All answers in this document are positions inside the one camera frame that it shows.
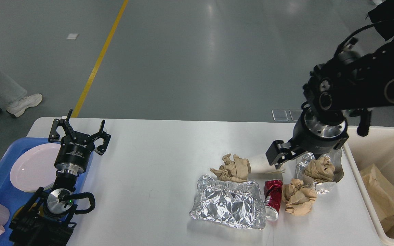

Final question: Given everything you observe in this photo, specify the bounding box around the brown paper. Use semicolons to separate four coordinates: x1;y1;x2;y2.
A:
209;153;251;183
282;178;317;216
303;156;335;183

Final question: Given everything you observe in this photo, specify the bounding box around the teal mug yellow inside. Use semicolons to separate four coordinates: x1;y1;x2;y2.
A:
17;203;37;218

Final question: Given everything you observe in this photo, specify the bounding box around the crushed red soda can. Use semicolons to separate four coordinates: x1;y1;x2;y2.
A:
264;179;283;221

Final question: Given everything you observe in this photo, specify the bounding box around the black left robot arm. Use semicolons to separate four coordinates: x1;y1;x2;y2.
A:
9;109;111;246

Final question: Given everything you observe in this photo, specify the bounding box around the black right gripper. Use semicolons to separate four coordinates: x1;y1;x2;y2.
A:
265;108;349;169

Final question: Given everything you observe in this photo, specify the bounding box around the large foil sheet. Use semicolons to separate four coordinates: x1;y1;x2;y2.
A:
189;174;266;230

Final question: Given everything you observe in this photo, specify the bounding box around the clear floor plate left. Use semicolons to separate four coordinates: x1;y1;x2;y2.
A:
272;110;289;122

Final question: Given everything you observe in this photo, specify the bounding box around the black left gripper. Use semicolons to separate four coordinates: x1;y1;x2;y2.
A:
48;109;111;176

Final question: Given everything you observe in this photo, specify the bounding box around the brown paper bag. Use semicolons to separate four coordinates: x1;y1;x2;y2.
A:
363;170;394;232
360;164;387;193

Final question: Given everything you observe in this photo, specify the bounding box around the white paper cup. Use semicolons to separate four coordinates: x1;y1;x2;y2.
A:
247;154;286;174

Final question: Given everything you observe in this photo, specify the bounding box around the small crumpled foil sheet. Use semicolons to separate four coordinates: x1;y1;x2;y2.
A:
295;149;344;194

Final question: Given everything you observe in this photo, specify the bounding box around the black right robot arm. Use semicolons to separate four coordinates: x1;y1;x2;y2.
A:
265;19;394;169

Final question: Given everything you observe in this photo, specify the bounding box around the pink plate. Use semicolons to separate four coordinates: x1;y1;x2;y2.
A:
10;143;61;192

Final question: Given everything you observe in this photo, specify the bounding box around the clear floor plate right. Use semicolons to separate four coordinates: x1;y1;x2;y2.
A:
289;110;302;122

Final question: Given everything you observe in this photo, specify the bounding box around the clear floor plate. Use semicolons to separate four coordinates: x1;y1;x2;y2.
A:
272;110;289;122
289;110;302;122

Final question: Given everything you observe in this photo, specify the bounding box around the beige plastic bin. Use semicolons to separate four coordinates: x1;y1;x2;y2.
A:
343;126;394;246

